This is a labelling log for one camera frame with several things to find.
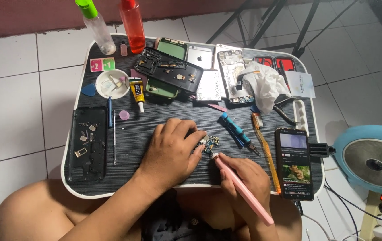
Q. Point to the person's left hand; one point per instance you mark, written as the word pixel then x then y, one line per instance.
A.
pixel 167 157

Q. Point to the person's right hand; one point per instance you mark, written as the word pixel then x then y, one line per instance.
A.
pixel 249 182

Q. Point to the pink pen-shaped tool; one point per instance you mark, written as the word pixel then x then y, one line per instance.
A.
pixel 244 192

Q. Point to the small blue circuit board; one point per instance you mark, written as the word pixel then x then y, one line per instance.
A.
pixel 211 143

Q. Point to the orange toothbrush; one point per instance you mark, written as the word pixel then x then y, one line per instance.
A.
pixel 266 150

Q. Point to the black smartphone with lit screen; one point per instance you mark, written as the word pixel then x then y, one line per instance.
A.
pixel 294 164

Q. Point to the blue precision screwdriver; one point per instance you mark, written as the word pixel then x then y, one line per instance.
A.
pixel 236 130

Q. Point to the thin metal spudger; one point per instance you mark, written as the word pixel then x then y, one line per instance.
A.
pixel 114 140

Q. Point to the small pink cap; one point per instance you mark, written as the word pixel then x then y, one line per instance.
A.
pixel 124 115

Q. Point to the person's dark shorts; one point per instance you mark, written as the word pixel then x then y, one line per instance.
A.
pixel 177 224

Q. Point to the yellow glue tube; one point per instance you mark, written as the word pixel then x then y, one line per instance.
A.
pixel 138 93

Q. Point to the pink plastic strip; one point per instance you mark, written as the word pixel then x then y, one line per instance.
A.
pixel 217 107

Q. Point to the blue pen tool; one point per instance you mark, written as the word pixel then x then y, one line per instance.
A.
pixel 110 112

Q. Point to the blue triangular opening pick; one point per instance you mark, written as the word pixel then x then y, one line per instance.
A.
pixel 254 108
pixel 89 90

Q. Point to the black phone holder clamp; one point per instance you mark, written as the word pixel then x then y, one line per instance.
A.
pixel 320 149

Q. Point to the black phone back cover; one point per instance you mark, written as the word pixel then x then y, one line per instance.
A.
pixel 89 167

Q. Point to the silver phone battery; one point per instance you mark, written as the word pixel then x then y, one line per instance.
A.
pixel 209 86

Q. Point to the small metal phone parts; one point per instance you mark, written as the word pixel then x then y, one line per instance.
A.
pixel 83 138

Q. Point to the white round dish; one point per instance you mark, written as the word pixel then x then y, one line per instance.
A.
pixel 112 84

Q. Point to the crumpled white tissue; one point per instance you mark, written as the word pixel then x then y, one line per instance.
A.
pixel 266 87

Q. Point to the silver phone back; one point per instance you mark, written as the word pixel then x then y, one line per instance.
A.
pixel 200 57

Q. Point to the green phone case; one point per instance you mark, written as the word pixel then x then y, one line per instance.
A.
pixel 174 48

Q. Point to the green wipe packet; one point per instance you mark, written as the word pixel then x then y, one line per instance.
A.
pixel 109 63

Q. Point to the white paper card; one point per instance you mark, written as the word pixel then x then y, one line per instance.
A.
pixel 300 84

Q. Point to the white phone housing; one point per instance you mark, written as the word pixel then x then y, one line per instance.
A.
pixel 218 55

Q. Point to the small pink vial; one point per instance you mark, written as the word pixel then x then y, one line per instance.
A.
pixel 123 49

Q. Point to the pink wipe packet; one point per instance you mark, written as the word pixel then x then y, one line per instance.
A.
pixel 96 65

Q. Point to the red and black tool case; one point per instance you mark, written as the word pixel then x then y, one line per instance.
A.
pixel 286 63

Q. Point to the light blue fan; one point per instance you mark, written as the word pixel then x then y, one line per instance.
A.
pixel 373 160

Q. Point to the red plastic bottle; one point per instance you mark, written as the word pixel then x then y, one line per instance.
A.
pixel 133 26

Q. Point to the person's bare legs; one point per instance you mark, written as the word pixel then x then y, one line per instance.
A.
pixel 43 214

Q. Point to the clear spray bottle green cap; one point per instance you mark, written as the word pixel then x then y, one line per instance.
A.
pixel 99 31

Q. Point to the black metal stand legs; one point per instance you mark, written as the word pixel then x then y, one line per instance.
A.
pixel 271 23

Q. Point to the green phone with camera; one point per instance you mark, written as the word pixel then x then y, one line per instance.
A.
pixel 159 89

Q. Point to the black phone middle frame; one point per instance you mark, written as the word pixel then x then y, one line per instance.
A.
pixel 174 75

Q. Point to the opened phone frame with board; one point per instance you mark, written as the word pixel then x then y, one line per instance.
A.
pixel 230 72

